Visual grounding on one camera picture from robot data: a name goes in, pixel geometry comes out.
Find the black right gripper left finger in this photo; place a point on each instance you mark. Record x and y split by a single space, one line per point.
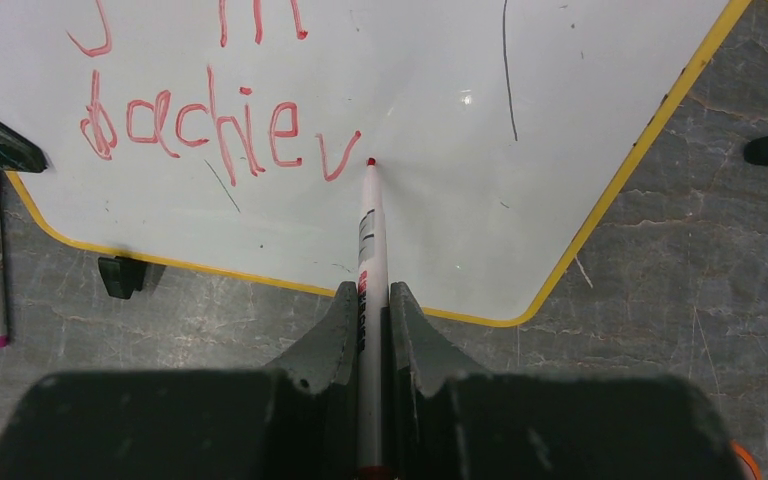
294 418

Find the red capped whiteboard marker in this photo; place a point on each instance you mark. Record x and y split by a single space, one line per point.
373 298

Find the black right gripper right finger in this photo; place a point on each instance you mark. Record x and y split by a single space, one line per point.
456 419

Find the orange translucent toy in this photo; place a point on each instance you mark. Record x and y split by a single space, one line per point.
749 467

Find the white whiteboard orange frame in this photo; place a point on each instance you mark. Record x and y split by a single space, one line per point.
232 136

